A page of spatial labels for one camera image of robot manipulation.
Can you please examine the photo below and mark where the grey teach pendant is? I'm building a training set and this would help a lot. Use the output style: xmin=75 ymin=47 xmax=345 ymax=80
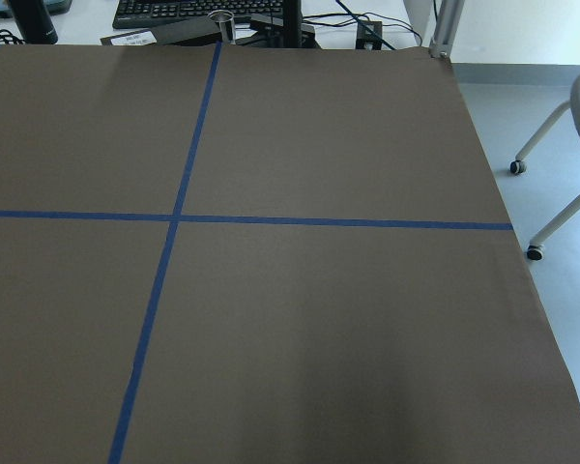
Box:
xmin=0 ymin=0 xmax=73 ymax=19

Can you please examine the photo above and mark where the brown table mat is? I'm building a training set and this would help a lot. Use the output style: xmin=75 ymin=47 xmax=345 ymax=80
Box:
xmin=0 ymin=43 xmax=580 ymax=463

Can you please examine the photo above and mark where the black labelled box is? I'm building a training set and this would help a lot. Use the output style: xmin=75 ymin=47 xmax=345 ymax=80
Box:
xmin=101 ymin=17 xmax=222 ymax=46

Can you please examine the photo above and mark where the aluminium frame post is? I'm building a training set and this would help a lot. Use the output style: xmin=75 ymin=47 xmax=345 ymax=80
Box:
xmin=428 ymin=0 xmax=465 ymax=59

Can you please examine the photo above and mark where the black keyboard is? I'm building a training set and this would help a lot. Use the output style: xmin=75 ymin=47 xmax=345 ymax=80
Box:
xmin=112 ymin=0 xmax=284 ymax=30

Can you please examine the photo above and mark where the black water bottle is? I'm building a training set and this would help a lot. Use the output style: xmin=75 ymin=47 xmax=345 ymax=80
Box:
xmin=9 ymin=0 xmax=58 ymax=44

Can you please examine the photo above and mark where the black monitor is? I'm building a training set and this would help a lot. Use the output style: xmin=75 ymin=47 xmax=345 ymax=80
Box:
xmin=235 ymin=1 xmax=321 ymax=49

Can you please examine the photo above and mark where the grey office chair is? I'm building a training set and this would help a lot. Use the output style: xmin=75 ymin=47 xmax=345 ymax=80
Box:
xmin=508 ymin=71 xmax=580 ymax=263

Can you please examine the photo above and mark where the clear plastic cylinder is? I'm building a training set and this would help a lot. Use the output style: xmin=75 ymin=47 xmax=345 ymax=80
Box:
xmin=208 ymin=10 xmax=236 ymax=44

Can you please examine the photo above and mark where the small black adapter box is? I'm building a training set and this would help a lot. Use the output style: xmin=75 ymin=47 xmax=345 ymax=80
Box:
xmin=355 ymin=21 xmax=383 ymax=50

